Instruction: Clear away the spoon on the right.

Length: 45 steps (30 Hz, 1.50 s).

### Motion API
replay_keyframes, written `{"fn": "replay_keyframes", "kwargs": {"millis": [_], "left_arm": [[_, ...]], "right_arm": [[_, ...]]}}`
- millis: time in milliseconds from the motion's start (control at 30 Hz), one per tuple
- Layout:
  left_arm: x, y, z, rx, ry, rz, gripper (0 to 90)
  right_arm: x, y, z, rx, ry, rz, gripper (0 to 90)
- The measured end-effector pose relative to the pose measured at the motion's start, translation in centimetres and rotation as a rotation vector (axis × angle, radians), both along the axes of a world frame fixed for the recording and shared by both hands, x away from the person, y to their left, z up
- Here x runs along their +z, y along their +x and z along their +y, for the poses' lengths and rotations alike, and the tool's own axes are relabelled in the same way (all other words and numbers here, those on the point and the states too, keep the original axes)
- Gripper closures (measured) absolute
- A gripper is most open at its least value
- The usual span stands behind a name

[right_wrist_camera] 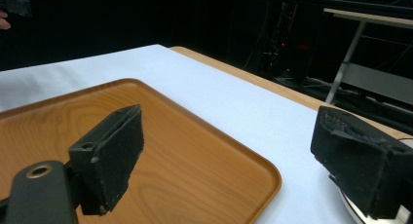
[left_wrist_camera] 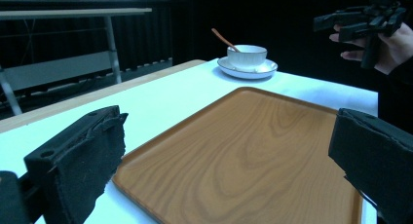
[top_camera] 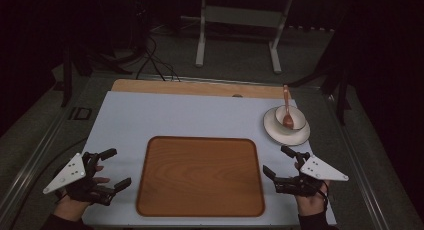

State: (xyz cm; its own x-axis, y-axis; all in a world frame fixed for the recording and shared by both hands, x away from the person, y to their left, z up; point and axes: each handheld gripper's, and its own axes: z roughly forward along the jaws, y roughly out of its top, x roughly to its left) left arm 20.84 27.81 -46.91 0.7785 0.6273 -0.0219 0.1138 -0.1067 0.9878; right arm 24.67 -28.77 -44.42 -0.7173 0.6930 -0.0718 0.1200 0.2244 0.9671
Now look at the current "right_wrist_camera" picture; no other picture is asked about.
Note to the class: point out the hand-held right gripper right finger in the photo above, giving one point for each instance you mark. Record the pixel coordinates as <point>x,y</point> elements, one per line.
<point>354,156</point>

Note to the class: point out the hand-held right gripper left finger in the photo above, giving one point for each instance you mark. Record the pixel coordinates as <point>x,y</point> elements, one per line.
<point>108,159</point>

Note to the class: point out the white plate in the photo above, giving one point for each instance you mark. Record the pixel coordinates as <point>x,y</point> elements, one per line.
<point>355,218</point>

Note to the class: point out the grey metal-legged table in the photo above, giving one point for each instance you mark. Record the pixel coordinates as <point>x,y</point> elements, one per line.
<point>373,78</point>

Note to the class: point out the brown wooden tray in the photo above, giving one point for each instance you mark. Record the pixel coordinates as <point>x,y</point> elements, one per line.
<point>188,172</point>

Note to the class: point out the dark equipment stand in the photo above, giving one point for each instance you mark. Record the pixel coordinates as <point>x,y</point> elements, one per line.
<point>285,42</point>

